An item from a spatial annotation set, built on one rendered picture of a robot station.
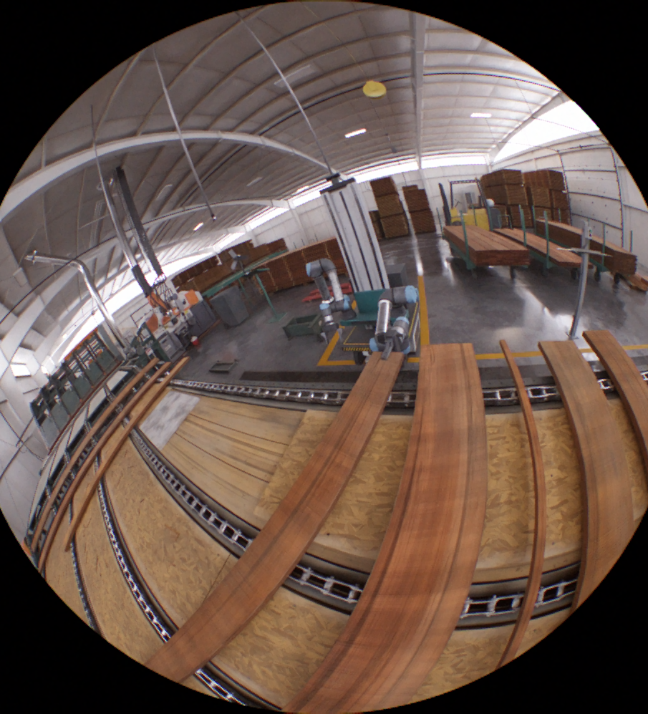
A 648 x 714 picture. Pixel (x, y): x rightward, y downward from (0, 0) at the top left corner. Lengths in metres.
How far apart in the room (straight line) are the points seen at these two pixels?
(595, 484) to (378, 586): 0.61
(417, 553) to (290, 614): 0.36
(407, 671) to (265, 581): 0.42
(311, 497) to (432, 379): 0.54
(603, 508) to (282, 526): 0.89
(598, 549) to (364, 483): 0.74
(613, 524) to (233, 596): 1.00
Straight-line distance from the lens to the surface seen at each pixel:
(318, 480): 0.64
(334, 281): 1.82
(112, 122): 7.45
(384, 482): 0.64
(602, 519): 0.77
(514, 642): 0.69
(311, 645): 0.70
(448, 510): 0.57
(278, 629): 0.72
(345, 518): 0.63
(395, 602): 0.57
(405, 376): 2.06
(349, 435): 0.68
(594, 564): 0.76
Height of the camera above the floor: 1.43
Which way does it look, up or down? 32 degrees down
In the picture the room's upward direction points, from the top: 24 degrees counter-clockwise
